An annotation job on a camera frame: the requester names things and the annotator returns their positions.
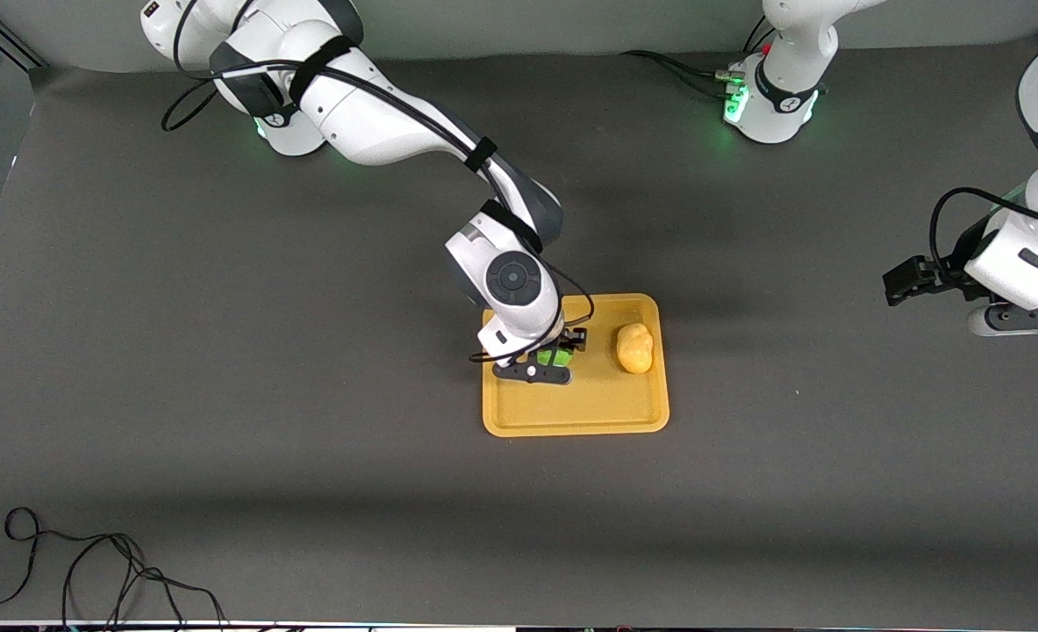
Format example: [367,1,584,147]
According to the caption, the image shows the yellow potato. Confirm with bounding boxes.
[615,322,655,375]

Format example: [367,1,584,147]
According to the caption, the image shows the yellow plastic tray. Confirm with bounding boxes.
[482,293,670,438]

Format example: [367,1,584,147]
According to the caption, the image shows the dark grey table mat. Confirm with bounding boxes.
[0,30,1038,626]

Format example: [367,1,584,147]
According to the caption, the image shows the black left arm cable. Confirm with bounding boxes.
[928,186,1038,266]

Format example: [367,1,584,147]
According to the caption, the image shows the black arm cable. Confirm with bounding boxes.
[928,186,1038,266]
[161,0,597,363]

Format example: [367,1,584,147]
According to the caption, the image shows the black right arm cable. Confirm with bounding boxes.
[161,0,597,363]

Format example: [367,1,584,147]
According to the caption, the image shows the black left base cables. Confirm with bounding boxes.
[619,16,778,99]

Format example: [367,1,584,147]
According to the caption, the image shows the thin black loose cable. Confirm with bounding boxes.
[0,507,226,629]

